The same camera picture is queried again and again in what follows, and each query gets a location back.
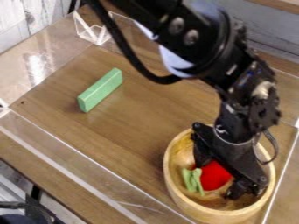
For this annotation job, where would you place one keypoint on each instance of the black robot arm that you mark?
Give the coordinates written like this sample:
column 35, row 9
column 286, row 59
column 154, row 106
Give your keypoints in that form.
column 203, row 46

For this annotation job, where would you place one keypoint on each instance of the red plush strawberry toy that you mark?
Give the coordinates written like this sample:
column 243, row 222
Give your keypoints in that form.
column 208, row 178

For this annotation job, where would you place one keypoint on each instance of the clear acrylic corner bracket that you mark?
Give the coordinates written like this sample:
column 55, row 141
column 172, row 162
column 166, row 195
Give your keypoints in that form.
column 95, row 34

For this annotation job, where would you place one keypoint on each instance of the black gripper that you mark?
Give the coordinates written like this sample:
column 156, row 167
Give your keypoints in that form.
column 214, row 144

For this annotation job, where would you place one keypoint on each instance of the black metal stand base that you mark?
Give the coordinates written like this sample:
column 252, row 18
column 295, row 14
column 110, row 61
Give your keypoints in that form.
column 36, row 211

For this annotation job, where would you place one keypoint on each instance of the green rectangular block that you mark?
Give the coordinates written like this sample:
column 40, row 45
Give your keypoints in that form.
column 99, row 90

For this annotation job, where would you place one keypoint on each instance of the round wooden bowl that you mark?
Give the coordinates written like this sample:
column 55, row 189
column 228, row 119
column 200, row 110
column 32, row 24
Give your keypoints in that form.
column 207, row 206

